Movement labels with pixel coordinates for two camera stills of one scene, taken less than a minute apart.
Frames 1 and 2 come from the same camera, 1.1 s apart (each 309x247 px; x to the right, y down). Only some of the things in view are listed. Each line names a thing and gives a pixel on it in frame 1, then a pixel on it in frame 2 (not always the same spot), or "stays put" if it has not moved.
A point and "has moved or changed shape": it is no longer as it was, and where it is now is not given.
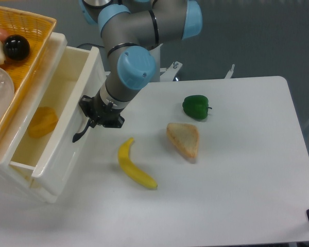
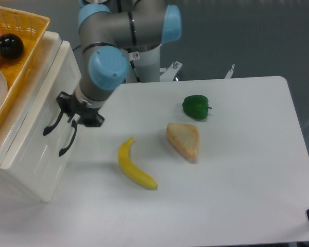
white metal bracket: (170, 72) stays put
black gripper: (107, 117) -> (70, 105)
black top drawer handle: (78, 136) -> (48, 128)
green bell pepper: (196, 106) stays put
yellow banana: (129, 168) stays put
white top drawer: (45, 144) has moved or changed shape
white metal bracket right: (229, 74) stays put
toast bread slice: (185, 136) stays put
